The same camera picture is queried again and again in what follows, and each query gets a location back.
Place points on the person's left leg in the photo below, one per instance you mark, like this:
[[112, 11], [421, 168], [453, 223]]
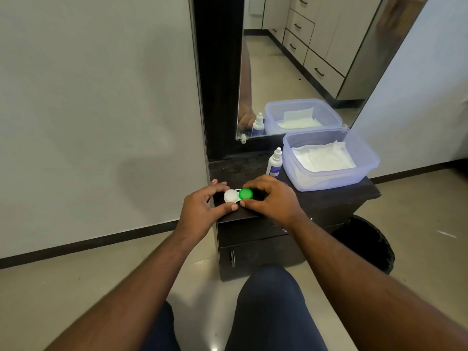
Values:
[[162, 332]]

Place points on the green round lens case cap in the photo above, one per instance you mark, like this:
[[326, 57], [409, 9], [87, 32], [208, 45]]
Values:
[[246, 194]]

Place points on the person's left hand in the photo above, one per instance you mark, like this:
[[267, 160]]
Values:
[[197, 215]]

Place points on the dark wooden cabinet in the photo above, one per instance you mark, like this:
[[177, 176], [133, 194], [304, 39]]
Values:
[[256, 244]]

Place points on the person's left forearm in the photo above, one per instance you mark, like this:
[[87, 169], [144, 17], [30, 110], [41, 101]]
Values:
[[139, 296]]

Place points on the frameless wall mirror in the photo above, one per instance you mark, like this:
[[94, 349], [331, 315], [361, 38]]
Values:
[[278, 69]]

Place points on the person's right forearm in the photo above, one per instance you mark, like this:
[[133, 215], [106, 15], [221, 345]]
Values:
[[365, 288]]

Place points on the white lens solution bottle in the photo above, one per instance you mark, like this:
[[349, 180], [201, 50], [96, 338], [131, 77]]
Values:
[[274, 165]]

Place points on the person's right thumb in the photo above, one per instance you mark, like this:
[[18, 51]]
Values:
[[252, 205]]

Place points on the person's right leg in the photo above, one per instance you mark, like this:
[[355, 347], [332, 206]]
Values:
[[272, 310]]

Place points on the translucent blue plastic container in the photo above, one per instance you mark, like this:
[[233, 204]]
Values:
[[329, 179]]

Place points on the person's right hand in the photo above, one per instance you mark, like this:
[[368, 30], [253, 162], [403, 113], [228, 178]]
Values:
[[279, 204]]

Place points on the white tissue paper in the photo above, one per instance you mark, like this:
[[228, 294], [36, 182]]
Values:
[[323, 157]]

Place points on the white paper scrap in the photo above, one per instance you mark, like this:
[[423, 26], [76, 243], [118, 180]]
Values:
[[446, 234]]

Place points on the white round lens case cap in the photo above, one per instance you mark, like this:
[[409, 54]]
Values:
[[231, 196]]

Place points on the white contact lens case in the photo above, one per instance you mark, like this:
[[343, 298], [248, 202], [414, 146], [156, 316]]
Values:
[[238, 201]]

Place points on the person's left thumb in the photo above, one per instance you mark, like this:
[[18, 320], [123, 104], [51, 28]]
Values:
[[226, 208]]

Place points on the black round bin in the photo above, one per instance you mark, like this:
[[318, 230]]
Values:
[[369, 241]]

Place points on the person's leg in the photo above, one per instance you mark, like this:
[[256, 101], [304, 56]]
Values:
[[162, 332], [272, 310]]

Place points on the black wooden mirror panel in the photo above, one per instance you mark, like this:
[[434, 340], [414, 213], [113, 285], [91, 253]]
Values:
[[219, 69]]

